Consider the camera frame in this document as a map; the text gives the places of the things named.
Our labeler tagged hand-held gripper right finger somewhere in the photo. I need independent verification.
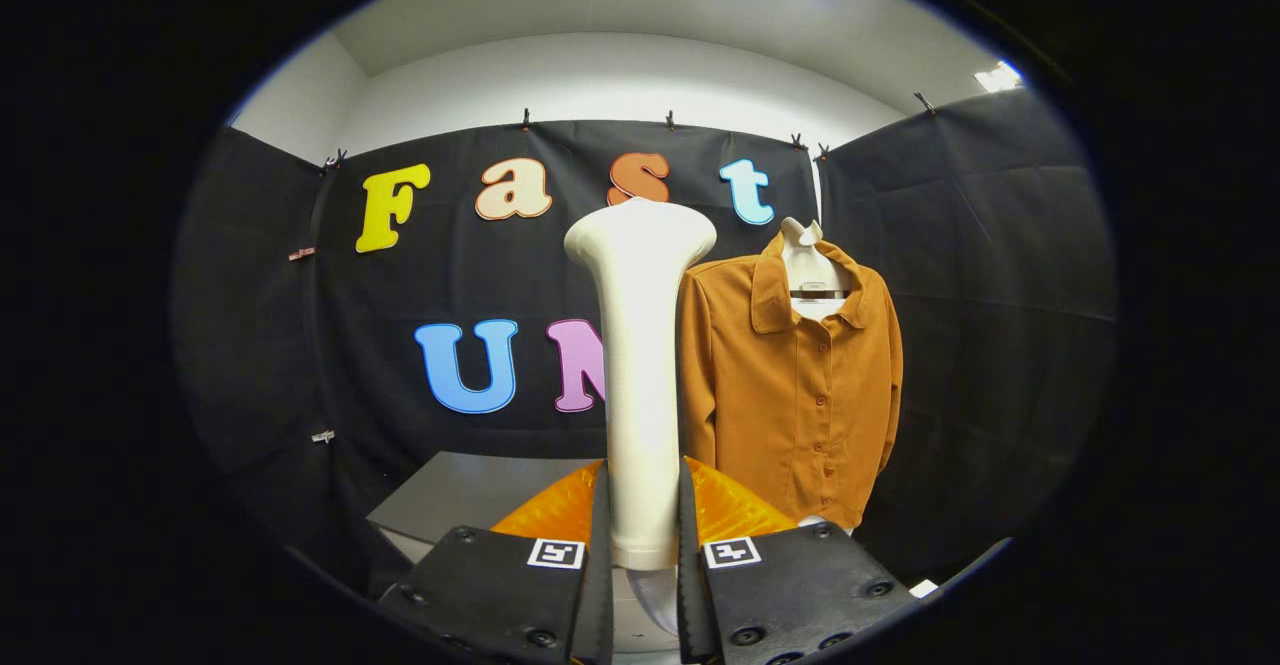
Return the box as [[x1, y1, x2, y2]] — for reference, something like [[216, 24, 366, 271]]
[[678, 458, 921, 665]]

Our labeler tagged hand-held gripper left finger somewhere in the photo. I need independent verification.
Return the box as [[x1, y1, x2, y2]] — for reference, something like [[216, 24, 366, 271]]
[[375, 458, 613, 665]]

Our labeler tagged clear grey steamer hose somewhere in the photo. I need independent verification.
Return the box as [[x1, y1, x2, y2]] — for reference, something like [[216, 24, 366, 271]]
[[625, 567, 681, 636]]

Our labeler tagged white garment steamer head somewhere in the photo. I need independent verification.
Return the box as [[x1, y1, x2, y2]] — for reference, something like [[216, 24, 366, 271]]
[[563, 197, 718, 571]]

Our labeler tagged orange button-up shirt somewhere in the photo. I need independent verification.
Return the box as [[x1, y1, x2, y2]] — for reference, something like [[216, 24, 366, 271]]
[[676, 235, 904, 531]]

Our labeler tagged white garment hanger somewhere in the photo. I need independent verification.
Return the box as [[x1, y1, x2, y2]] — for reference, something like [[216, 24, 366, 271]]
[[780, 217, 853, 323]]

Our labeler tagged row of black clips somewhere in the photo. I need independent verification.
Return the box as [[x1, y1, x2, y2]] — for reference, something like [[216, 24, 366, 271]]
[[322, 93, 936, 171]]

